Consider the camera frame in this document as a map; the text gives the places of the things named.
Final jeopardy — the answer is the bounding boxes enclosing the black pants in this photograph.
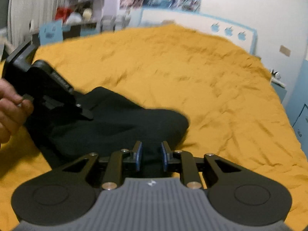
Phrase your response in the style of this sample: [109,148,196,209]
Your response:
[25,87,189,178]

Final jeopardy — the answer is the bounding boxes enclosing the person left hand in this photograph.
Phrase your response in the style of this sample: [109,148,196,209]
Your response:
[0,79,33,144]

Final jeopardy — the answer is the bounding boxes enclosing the blue smiley chair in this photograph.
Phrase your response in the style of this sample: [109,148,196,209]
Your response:
[39,20,63,45]

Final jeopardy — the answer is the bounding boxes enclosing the mustard yellow bedspread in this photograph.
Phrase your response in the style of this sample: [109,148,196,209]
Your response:
[0,23,308,231]

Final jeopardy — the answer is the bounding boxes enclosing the cluttered desk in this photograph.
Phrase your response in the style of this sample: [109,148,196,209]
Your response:
[55,7,100,40]

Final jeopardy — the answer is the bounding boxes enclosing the grey rolling cart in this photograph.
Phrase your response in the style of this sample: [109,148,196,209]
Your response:
[100,15,130,32]

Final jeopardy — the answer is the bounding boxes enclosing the blue nightstand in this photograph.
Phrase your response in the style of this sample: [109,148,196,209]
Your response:
[270,82,287,103]

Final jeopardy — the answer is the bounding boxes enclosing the blue wardrobe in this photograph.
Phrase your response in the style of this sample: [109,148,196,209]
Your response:
[286,60,308,157]

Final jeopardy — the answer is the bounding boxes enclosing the white blue headboard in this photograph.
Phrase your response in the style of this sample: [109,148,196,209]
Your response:
[139,8,257,55]

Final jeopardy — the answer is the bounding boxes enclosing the wall poster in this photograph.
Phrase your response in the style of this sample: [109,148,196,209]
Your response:
[119,0,202,12]

